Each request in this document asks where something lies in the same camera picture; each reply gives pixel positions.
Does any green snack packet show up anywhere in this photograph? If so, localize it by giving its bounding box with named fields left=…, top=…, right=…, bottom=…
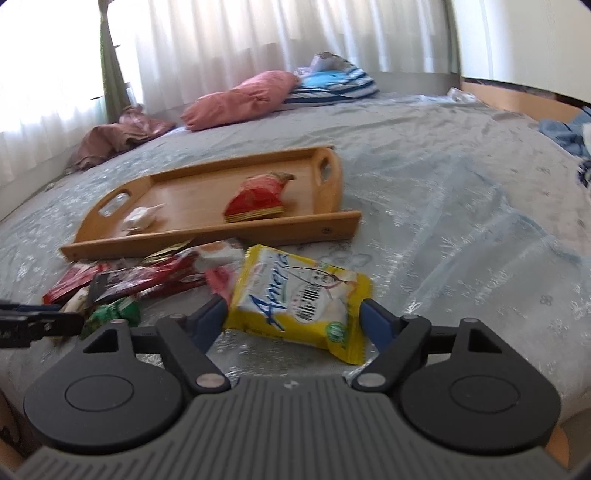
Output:
left=81, top=295, right=141, bottom=340

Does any long dark red snack packet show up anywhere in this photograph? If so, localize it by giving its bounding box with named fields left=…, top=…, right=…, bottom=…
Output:
left=134, top=251, right=208, bottom=301

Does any wooden tray with handles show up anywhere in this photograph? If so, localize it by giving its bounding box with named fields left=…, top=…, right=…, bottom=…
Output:
left=60, top=145, right=363, bottom=262

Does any white wardrobe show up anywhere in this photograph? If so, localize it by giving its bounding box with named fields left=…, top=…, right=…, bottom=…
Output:
left=452, top=0, right=591, bottom=89

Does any blue striped pillow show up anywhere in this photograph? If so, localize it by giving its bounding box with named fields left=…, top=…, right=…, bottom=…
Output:
left=283, top=67, right=380, bottom=106

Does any small white snack packet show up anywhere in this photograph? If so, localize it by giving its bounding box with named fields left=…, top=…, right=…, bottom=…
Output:
left=122, top=203, right=166, bottom=233

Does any white sheer curtain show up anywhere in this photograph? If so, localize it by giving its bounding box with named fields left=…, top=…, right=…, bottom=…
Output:
left=0, top=0, right=462, bottom=139

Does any wooden bed frame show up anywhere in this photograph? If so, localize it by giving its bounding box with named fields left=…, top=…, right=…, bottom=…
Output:
left=462, top=82, right=583, bottom=123

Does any brown cloth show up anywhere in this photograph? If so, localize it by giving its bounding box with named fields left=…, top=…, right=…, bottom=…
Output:
left=65, top=105, right=177, bottom=174

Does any red nut snack packet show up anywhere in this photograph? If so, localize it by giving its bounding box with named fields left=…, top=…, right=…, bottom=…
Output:
left=224, top=172, right=296, bottom=224

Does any clear nougat snack packet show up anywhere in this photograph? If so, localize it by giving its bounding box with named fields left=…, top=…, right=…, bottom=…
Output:
left=60, top=286, right=90, bottom=317

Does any olive gold snack packet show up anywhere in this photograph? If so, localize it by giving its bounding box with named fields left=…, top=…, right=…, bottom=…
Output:
left=141, top=237, right=195, bottom=265

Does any grey snowflake bedsheet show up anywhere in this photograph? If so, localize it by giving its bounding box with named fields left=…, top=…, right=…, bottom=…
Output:
left=0, top=90, right=591, bottom=462

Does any pink red snack packet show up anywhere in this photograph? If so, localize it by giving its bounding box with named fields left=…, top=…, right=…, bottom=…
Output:
left=204, top=265, right=241, bottom=308

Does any patterned white cloth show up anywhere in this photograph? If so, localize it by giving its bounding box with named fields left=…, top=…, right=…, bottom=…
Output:
left=295, top=52, right=354, bottom=77

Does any light blue clothing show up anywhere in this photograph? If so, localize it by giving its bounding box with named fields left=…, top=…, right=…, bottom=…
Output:
left=538, top=106, right=591, bottom=158

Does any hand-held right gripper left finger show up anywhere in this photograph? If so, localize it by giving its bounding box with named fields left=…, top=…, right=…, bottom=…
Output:
left=81, top=295, right=232, bottom=394

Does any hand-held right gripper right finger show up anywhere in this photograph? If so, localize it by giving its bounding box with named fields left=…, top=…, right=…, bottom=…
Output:
left=344, top=298, right=509, bottom=394

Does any white and orange snack packet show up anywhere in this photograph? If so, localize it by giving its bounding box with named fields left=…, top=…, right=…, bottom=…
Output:
left=187, top=237, right=245, bottom=268

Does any green curtain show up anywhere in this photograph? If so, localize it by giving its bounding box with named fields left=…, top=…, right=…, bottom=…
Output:
left=98, top=0, right=129, bottom=126

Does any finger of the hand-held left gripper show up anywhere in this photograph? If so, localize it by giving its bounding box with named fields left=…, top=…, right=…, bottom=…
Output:
left=0, top=300, right=86, bottom=350

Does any pink pillow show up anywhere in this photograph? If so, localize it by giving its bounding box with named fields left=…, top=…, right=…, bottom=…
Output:
left=180, top=70, right=301, bottom=131

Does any red bar snack packet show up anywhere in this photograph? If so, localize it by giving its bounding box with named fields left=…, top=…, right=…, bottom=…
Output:
left=42, top=262, right=112, bottom=305

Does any dark brown snack packet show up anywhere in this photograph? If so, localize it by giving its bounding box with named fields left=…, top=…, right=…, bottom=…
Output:
left=88, top=268, right=153, bottom=303

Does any yellow and white snack packet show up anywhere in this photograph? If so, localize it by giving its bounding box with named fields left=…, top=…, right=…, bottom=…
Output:
left=223, top=244, right=374, bottom=365

